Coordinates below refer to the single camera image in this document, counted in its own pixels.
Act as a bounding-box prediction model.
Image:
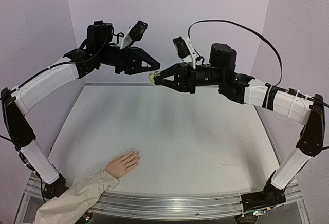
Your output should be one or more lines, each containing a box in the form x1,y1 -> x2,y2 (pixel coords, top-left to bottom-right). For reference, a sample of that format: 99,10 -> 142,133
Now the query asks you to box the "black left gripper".
99,44 -> 162,74

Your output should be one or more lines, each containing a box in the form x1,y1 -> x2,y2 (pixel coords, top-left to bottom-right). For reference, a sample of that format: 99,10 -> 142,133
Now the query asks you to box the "yellow nail polish bottle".
148,71 -> 160,85

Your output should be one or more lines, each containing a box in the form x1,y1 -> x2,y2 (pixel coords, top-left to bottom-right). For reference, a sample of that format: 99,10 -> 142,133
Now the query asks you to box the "beige sleeved forearm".
34,170 -> 119,223

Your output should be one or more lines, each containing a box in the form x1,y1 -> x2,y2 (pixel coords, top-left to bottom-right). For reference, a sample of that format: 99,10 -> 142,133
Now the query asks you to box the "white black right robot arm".
149,43 -> 325,215

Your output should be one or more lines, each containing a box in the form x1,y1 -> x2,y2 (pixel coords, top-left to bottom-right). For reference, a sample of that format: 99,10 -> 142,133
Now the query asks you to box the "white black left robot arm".
1,21 -> 160,202

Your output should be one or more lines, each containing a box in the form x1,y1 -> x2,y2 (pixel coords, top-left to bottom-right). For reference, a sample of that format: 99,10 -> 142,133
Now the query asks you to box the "bare human hand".
105,151 -> 140,179

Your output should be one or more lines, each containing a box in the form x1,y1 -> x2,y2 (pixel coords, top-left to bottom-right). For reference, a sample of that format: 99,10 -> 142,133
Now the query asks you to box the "aluminium table rear rail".
84,82 -> 153,87

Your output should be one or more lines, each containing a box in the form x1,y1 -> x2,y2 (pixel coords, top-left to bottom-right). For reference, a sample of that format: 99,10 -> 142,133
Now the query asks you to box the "aluminium table rail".
84,82 -> 153,87
24,177 -> 301,216

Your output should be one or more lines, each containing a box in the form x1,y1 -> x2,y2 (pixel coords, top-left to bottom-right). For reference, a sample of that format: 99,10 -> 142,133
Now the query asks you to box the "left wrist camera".
120,21 -> 148,49

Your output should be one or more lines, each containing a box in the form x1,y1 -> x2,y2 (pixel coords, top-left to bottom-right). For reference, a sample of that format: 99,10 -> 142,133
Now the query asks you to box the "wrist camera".
120,21 -> 148,49
173,36 -> 200,69

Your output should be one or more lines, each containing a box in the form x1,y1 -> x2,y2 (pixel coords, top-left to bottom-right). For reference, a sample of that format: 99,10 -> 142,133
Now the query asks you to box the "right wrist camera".
173,36 -> 200,69

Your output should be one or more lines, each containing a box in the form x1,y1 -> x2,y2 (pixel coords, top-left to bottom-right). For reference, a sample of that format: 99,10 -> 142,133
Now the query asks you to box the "black right camera cable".
187,20 -> 283,86

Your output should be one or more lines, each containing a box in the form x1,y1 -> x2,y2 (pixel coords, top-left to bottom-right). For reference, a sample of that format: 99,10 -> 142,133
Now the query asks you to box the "aluminium table front rail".
24,177 -> 301,216

